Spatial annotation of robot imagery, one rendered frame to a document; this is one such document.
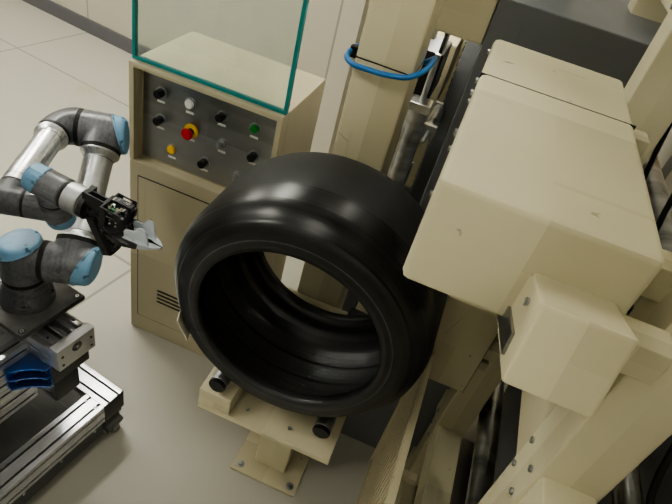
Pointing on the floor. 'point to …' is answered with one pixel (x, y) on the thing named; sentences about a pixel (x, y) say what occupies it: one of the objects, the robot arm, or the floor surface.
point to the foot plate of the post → (284, 482)
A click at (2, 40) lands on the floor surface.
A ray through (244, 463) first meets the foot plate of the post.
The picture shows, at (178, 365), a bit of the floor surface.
